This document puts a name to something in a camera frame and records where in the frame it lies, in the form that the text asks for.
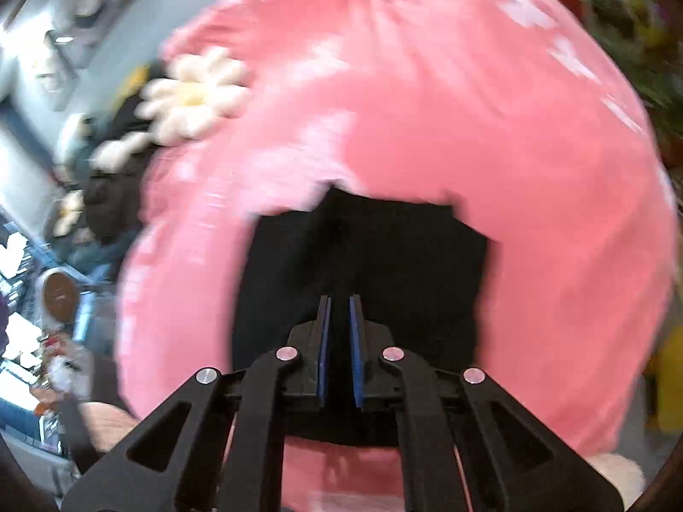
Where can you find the black and yellow cloth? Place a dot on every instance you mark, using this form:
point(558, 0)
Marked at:
point(131, 101)

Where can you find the pink printed blanket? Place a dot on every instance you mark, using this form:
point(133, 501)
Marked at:
point(427, 117)

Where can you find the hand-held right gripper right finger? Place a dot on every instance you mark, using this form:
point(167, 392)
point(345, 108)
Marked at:
point(356, 357)

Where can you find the cream daisy flower pillow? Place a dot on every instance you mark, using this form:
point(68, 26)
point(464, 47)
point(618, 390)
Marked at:
point(120, 152)

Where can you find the yellow plush toy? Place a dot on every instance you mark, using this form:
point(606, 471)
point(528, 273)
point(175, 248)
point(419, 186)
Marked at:
point(669, 384)

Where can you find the large daisy flower pillow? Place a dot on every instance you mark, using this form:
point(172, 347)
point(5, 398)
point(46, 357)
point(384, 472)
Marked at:
point(192, 96)

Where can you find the brown puffer jacket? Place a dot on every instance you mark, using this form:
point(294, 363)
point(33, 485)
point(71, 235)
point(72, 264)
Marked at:
point(115, 208)

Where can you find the green potted plant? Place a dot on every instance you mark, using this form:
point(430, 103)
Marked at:
point(640, 64)

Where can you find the black sweater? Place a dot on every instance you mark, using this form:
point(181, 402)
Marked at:
point(405, 256)

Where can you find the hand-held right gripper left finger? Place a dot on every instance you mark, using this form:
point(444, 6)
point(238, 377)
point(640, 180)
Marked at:
point(324, 357)

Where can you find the round brown disc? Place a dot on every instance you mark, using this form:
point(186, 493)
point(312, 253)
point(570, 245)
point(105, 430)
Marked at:
point(60, 298)

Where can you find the small daisy flower pillow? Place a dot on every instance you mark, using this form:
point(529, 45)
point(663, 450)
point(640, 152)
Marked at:
point(68, 212)

